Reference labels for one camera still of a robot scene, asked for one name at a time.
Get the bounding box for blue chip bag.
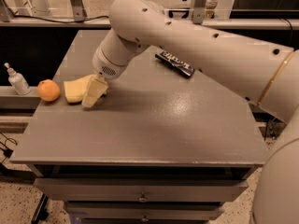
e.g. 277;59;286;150
155;51;194;78

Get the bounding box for orange fruit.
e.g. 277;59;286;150
37;79;61;102

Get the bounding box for yellow sponge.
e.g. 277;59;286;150
64;75;93;104

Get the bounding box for drawer with knob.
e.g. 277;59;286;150
64;202;224;220
35;178;249;203

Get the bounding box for grey drawer cabinet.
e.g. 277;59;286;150
9;29;275;224

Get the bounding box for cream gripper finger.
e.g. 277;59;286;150
81;76;108;107

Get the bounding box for white pump bottle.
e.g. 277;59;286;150
4;63;31;95

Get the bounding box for top drawer with knob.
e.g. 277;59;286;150
35;178;249;203

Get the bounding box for black cables at floor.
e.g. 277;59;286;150
0;132;19;164

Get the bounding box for metal frame post right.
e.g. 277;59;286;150
191;0;206;24

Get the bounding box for metal frame post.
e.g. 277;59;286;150
70;0;87;22
191;0;206;24

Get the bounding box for metal frame post left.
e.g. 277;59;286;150
70;0;87;22

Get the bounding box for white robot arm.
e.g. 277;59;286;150
93;0;299;224

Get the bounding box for black cable on ledge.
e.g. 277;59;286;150
12;14;110;24

